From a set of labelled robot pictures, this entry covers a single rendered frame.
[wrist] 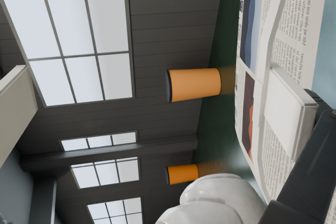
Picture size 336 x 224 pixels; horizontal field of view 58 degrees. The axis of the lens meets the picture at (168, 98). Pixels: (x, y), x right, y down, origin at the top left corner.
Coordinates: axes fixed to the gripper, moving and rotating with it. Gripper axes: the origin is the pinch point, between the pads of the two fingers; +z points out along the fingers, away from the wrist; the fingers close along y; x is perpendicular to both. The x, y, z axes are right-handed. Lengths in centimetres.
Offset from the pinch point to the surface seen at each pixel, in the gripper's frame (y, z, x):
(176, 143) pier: 56, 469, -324
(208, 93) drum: 88, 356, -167
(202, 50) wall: 88, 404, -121
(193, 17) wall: 69, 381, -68
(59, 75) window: -117, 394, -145
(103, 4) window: -43, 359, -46
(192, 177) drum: 90, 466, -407
